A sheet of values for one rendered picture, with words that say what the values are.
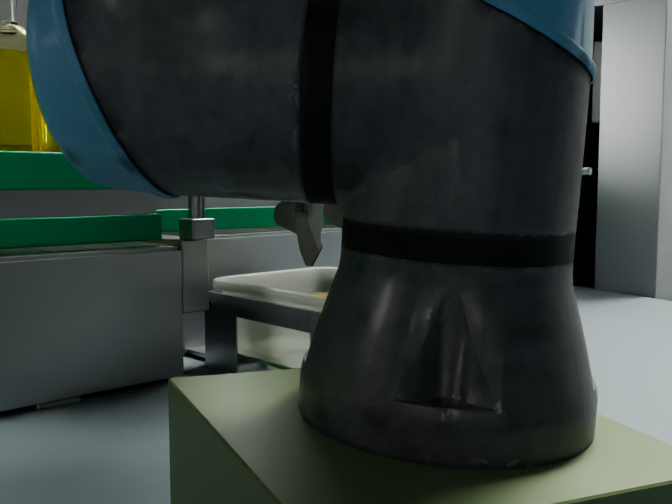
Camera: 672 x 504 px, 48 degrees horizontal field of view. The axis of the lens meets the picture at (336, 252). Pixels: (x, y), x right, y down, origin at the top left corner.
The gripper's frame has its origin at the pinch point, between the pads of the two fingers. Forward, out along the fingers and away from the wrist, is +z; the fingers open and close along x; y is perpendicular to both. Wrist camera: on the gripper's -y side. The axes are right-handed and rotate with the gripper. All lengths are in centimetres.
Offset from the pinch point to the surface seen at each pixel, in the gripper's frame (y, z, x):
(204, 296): 6.9, 4.0, 11.1
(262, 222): 17.8, -2.1, -5.1
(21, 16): 34.5, -25.8, 16.2
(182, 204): 18.4, -4.5, 5.8
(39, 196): 9.4, -5.8, 25.8
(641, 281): 0, 10, -72
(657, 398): -27.2, 12.0, -12.8
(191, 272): 6.9, 1.6, 12.5
